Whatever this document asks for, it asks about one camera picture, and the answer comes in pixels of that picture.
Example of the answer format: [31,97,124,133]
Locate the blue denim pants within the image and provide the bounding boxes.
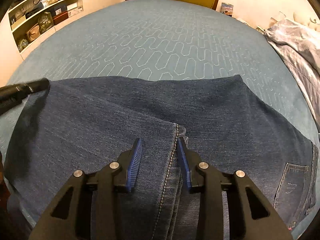
[4,75,318,239]

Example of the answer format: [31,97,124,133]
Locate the tan handbag on shelf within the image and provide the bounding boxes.
[26,24,41,43]

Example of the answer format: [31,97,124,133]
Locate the green plastic bag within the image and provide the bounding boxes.
[38,12,54,34]

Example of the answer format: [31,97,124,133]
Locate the blue quilted bedspread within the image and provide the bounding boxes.
[0,0,320,240]

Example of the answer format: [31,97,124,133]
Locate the light blue crumpled blanket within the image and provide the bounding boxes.
[264,18,319,127]

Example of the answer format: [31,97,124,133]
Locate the small picture box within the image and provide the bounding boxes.
[220,2,234,17]

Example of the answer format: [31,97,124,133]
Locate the cream wall cabinet unit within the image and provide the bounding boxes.
[1,0,125,85]

